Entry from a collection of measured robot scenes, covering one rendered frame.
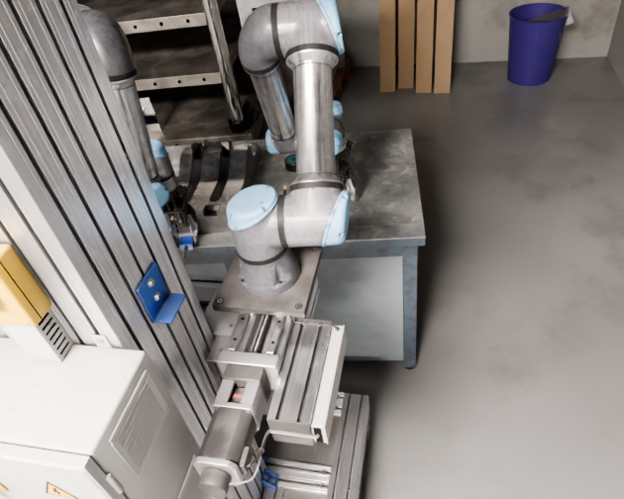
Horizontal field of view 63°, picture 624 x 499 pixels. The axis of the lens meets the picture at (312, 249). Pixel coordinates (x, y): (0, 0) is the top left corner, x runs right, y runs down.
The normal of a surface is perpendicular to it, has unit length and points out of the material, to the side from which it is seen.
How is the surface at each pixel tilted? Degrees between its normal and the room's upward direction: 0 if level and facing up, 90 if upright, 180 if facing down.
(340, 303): 90
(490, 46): 90
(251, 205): 8
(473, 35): 90
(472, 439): 0
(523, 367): 0
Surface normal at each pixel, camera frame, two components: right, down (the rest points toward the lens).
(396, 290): -0.07, 0.67
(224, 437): -0.13, -0.74
